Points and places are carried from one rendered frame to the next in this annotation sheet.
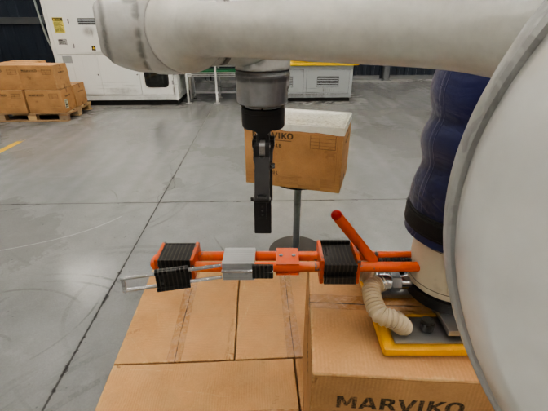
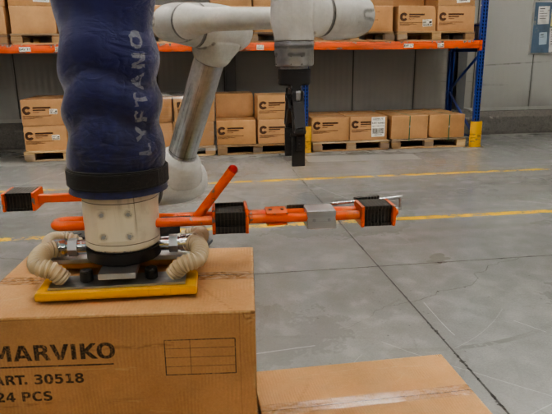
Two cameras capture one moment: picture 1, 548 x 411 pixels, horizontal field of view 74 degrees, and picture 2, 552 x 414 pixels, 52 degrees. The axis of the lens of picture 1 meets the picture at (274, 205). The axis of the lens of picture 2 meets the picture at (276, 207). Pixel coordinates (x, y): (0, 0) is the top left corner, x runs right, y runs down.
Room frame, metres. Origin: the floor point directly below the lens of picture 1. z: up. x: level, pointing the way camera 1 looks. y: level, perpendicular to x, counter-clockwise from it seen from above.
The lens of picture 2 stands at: (1.95, -0.17, 1.46)
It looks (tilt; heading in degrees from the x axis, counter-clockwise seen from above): 15 degrees down; 174
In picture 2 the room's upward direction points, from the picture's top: 1 degrees counter-clockwise
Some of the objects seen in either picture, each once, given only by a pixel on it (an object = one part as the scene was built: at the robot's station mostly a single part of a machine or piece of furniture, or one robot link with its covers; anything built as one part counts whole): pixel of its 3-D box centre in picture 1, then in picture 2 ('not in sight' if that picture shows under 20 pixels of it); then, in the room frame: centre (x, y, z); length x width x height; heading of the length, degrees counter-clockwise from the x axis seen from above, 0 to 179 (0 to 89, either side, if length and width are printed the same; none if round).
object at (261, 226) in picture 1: (262, 215); (291, 141); (0.56, 0.02, 1.24); 0.03 x 0.01 x 0.07; 89
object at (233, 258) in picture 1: (239, 263); (319, 216); (0.65, 0.08, 1.07); 0.07 x 0.07 x 0.04; 0
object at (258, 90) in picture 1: (262, 88); (294, 55); (0.63, 0.02, 1.45); 0.09 x 0.09 x 0.06
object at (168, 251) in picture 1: (178, 259); (374, 212); (0.66, 0.21, 1.08); 0.08 x 0.07 x 0.05; 90
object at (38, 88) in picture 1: (40, 89); not in sight; (6.70, 4.17, 0.45); 1.21 x 1.03 x 0.91; 92
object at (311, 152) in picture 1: (298, 147); not in sight; (2.26, -0.16, 0.82); 0.60 x 0.40 x 0.40; 73
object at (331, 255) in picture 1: (337, 261); (229, 217); (0.65, -0.14, 1.08); 0.10 x 0.08 x 0.06; 0
